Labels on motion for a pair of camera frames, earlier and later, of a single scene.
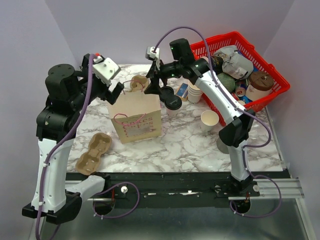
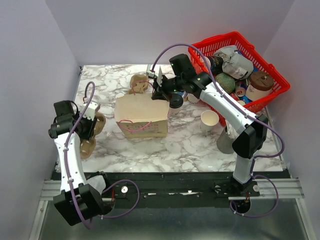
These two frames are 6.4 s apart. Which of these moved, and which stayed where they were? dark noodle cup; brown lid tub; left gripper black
Moved: left gripper black
Stayed: dark noodle cup; brown lid tub
